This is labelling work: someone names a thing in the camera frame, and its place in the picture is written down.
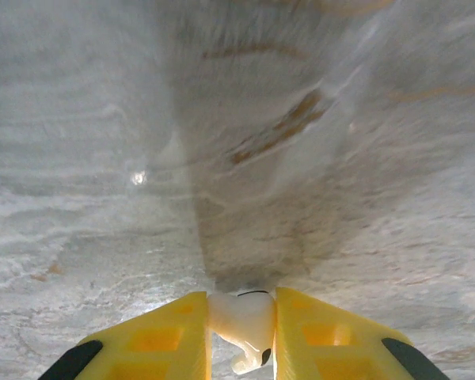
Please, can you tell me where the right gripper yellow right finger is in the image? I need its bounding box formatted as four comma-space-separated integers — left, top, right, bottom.
274, 286, 451, 380

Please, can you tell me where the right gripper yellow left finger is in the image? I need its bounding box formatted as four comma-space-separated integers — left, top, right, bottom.
37, 291, 213, 380

